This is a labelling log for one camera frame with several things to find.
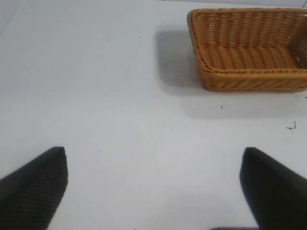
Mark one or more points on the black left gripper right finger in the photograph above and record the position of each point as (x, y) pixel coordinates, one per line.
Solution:
(275, 189)

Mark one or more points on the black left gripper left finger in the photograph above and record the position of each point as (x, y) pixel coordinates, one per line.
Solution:
(31, 191)

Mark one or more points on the brown woven wicker basket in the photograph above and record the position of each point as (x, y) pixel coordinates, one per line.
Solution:
(249, 55)

